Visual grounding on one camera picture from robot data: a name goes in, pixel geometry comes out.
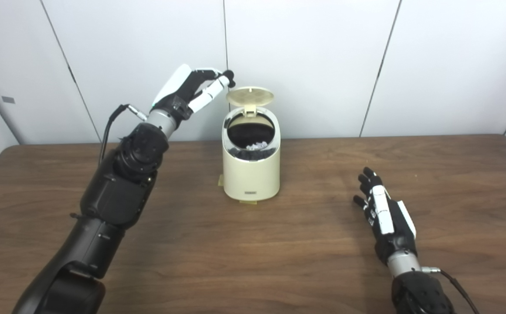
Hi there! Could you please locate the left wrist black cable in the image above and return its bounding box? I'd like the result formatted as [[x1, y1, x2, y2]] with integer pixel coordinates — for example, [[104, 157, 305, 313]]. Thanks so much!
[[98, 104, 149, 166]]

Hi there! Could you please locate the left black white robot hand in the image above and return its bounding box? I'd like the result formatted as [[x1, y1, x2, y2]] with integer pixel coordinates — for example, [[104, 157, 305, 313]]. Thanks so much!
[[150, 64, 236, 129]]

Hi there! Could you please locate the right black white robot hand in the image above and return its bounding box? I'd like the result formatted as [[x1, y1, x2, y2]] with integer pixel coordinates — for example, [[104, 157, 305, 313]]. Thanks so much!
[[353, 167, 418, 265]]

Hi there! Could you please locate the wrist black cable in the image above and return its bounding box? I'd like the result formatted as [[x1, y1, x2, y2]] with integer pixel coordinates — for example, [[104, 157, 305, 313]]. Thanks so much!
[[98, 104, 149, 166], [422, 266, 480, 314]]

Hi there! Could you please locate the cream-colored trash bin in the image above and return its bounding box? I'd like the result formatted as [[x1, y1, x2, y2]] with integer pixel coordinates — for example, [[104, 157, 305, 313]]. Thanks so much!
[[221, 86, 282, 202]]

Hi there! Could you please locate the cream round bin lid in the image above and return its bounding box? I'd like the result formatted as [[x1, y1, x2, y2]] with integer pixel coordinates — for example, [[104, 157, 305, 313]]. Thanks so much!
[[227, 86, 275, 117]]

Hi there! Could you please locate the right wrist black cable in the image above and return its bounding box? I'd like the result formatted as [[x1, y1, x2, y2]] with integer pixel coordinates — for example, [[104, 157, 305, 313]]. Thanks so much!
[[422, 266, 480, 314]]

